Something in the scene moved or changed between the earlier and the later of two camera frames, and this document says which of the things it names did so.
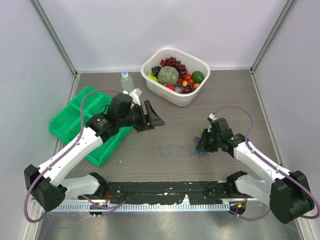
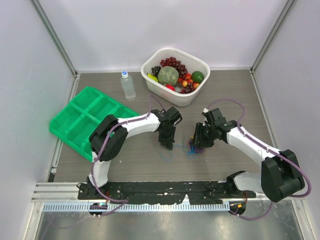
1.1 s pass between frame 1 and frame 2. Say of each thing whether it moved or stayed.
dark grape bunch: stayed
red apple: stayed
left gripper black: moved
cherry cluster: stayed
